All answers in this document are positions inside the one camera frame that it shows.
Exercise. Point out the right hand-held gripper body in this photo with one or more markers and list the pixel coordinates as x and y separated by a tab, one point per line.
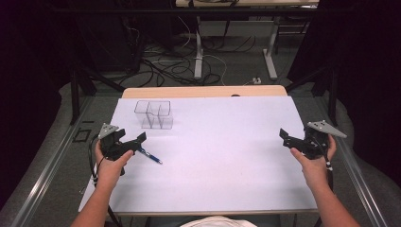
312	142

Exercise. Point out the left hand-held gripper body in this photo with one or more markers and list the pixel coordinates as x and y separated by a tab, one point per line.
115	148

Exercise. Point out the blue ballpoint pen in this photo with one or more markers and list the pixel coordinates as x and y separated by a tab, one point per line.
152	156

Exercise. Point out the clear plastic desk organizer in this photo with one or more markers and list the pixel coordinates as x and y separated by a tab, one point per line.
154	114

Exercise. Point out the person's left hand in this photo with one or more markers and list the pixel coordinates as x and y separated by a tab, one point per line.
111	170

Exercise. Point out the person's right hand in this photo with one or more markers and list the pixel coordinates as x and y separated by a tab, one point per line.
312	168

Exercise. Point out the black metal stand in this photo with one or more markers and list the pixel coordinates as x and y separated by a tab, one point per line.
78	91
327	88

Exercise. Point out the white power strip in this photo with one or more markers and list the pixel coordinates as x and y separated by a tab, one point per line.
256	80

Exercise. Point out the white paper table cover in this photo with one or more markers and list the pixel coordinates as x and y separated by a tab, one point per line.
214	157

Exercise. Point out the person's white shirt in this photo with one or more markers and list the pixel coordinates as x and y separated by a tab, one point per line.
218	221

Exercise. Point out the desk with white legs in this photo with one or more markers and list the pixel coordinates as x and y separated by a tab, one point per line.
199	47

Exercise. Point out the aluminium floor rail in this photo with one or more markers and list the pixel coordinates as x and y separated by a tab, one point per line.
47	170
356	176

